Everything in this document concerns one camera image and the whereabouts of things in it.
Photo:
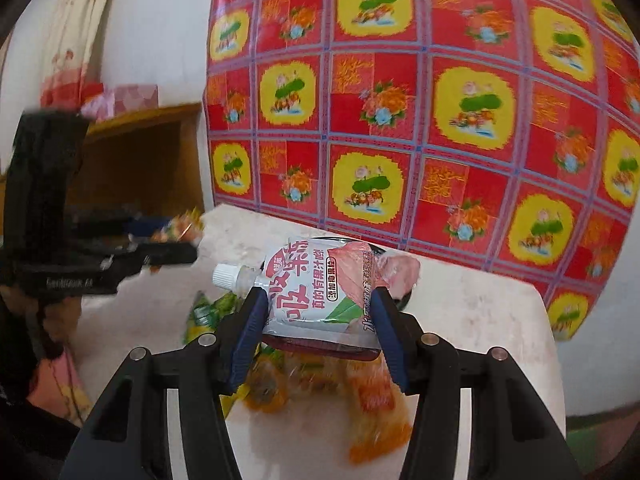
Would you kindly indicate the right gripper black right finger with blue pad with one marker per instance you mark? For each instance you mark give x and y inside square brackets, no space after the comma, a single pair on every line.
[513,434]

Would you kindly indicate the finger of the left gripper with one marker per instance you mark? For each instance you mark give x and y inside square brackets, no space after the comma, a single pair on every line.
[160,254]
[104,225]

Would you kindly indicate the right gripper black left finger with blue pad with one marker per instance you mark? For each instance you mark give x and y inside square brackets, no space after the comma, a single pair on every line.
[126,433]

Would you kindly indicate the green snack packet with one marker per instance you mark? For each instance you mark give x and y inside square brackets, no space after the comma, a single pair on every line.
[205,314]

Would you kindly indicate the orange rice cracker packet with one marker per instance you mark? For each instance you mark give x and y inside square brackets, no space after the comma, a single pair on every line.
[378,413]

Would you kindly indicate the white pink spouted drink pouch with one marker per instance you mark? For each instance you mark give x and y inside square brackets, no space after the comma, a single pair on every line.
[318,294]

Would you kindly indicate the person's left hand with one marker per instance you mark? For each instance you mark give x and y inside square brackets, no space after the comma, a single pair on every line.
[28,330]

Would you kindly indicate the wooden cabinet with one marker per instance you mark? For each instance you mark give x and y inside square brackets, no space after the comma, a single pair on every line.
[144,161]

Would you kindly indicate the pink box on cabinet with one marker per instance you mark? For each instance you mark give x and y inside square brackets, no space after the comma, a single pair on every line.
[113,102]

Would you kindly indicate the round orange jelly cup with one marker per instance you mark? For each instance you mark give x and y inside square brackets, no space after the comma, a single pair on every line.
[267,385]

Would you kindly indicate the floral curtain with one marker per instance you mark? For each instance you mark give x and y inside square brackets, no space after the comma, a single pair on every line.
[67,52]

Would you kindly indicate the dark oval serving plate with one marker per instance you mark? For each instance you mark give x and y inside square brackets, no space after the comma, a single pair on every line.
[400,272]

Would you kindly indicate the red yellow patterned wall cloth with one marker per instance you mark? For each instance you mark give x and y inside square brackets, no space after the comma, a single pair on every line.
[498,134]

